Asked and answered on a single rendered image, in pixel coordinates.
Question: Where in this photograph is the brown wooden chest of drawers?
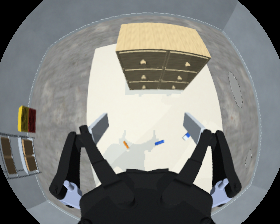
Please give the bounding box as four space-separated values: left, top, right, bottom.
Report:
115 23 211 90

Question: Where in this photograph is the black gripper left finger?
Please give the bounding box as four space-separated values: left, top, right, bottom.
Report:
49 113 135 209

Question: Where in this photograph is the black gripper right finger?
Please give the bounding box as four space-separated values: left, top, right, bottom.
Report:
160 112 242 208

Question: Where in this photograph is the brown wooden drawer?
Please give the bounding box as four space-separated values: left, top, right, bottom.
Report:
125 69 162 81
129 81 159 90
166 51 208 71
159 81 188 90
162 69 197 82
119 50 166 69

